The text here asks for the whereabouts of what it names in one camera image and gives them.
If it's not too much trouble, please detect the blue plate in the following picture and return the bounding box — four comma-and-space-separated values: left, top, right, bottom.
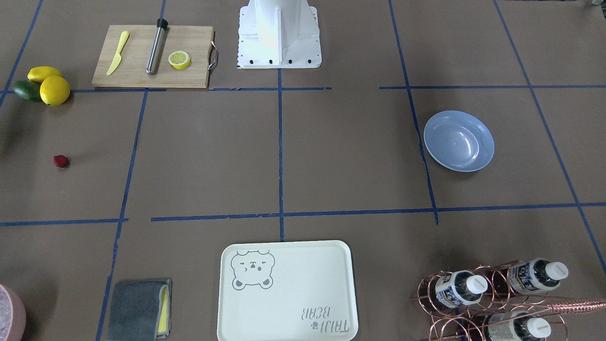
423, 110, 495, 172

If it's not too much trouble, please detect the red strawberry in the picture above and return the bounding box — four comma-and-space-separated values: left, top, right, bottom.
53, 154, 70, 168

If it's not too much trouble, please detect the cream bear tray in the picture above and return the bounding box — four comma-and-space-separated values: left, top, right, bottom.
217, 240, 359, 341

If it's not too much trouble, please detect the lemon half slice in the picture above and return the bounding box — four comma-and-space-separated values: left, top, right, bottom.
168, 51, 191, 70

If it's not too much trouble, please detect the wooden cutting board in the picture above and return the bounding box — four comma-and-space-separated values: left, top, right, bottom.
92, 25, 218, 89

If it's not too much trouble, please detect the tea bottle white cap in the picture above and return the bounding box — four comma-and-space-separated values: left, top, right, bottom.
434, 270, 489, 309
487, 316, 552, 341
506, 258, 569, 295

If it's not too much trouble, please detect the steel cylinder muddler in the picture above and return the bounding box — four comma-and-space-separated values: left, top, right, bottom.
145, 18, 168, 75

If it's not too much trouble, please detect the grey yellow folded cloth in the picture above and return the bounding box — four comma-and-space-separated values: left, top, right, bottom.
106, 278, 172, 341

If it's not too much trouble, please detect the yellow plastic knife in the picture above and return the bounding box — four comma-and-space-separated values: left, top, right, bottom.
106, 31, 130, 76

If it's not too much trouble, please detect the round yellow lemon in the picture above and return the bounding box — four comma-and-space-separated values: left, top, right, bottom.
39, 75, 71, 106

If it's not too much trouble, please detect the yellow lemon elongated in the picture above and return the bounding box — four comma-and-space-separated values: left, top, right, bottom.
27, 65, 62, 84

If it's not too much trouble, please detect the green avocado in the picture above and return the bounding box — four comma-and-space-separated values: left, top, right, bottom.
13, 81, 42, 103

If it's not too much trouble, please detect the pink ice bowl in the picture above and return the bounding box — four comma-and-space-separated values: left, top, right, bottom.
0, 284, 27, 341

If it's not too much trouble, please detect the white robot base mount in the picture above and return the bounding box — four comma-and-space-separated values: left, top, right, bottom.
237, 0, 322, 69

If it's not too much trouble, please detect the copper wire bottle rack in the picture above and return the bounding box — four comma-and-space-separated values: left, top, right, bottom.
411, 260, 605, 341

